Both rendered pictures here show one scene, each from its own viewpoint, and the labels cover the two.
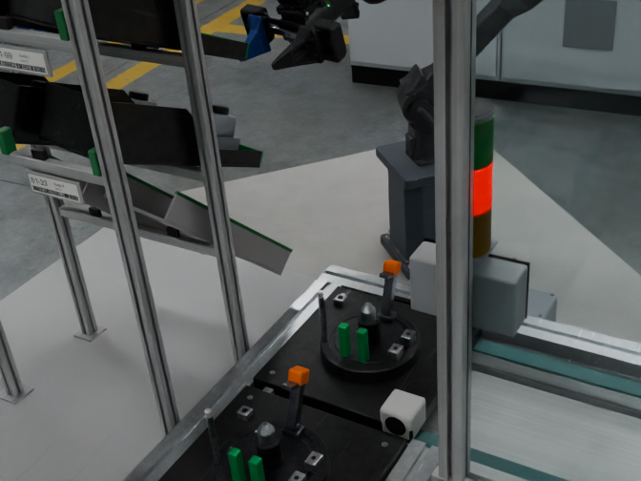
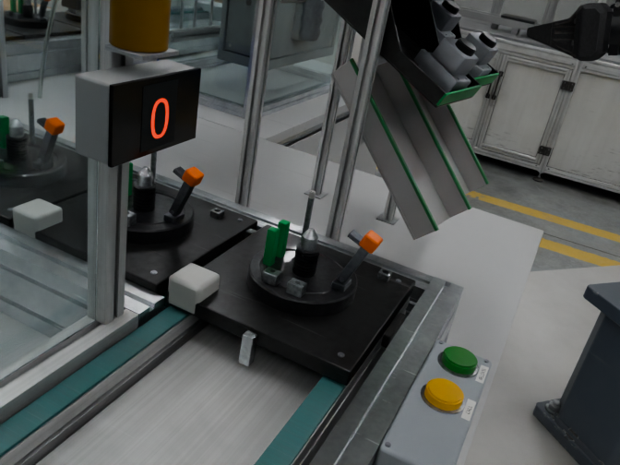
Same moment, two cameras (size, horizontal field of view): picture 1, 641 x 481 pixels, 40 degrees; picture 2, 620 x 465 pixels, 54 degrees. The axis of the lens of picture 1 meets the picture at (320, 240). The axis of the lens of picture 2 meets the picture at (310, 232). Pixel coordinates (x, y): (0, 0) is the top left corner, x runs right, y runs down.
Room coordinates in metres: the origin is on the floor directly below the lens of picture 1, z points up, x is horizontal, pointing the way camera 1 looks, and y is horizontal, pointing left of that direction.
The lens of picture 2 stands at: (0.84, -0.71, 1.38)
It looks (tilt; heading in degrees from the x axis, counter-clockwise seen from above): 26 degrees down; 78
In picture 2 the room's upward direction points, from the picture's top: 11 degrees clockwise
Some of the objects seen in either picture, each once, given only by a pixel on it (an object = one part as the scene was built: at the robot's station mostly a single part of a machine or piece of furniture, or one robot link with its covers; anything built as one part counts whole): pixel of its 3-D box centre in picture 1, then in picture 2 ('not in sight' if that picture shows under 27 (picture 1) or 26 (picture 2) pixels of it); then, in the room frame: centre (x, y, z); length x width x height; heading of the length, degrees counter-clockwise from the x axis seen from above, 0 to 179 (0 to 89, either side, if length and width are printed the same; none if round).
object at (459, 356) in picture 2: not in sight; (458, 363); (1.15, -0.19, 0.96); 0.04 x 0.04 x 0.02
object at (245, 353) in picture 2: not in sight; (247, 348); (0.91, -0.16, 0.95); 0.01 x 0.01 x 0.04; 57
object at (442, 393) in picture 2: not in sight; (443, 397); (1.11, -0.24, 0.96); 0.04 x 0.04 x 0.02
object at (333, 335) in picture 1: (370, 344); (302, 278); (0.97, -0.06, 0.98); 0.14 x 0.14 x 0.02
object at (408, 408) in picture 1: (403, 414); (193, 288); (0.84, -0.08, 0.97); 0.05 x 0.05 x 0.04; 57
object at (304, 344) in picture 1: (370, 355); (300, 291); (0.97, -0.06, 0.96); 0.24 x 0.24 x 0.02; 57
